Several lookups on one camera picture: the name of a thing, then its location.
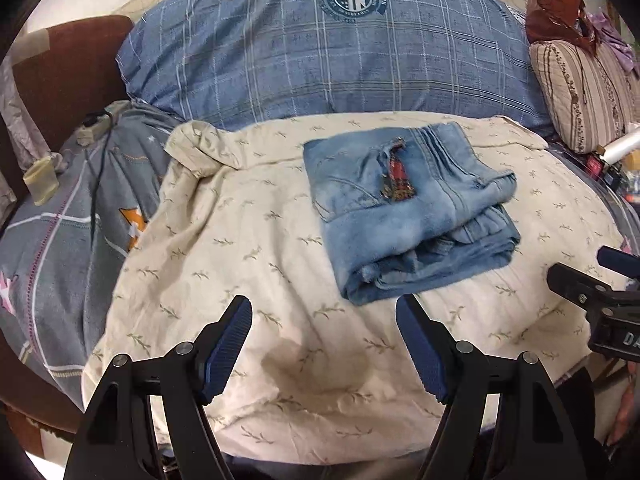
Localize blue denim jeans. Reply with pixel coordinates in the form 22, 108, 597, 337
303, 122, 521, 306

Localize red small box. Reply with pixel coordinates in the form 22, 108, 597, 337
586, 154, 605, 180

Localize white plastic roll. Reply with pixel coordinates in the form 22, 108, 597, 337
601, 127, 640, 165

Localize beige leaf-print blanket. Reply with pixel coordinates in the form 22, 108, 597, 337
81, 112, 636, 465

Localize striped beige cushion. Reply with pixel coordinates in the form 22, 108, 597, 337
529, 40, 639, 154

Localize grey star-print bedsheet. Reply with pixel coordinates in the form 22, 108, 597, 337
1, 101, 179, 405

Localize purple cloth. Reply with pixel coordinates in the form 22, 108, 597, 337
587, 10, 639, 76

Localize beige tape roll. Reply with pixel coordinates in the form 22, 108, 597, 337
23, 155, 58, 206

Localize white power strip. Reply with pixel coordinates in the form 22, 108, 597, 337
74, 100, 131, 148

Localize brown wooden headboard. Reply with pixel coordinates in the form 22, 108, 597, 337
10, 15, 132, 151

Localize blue plaid pillow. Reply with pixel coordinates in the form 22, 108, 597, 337
116, 0, 552, 136

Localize black power cable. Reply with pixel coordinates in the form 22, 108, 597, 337
81, 112, 120, 241

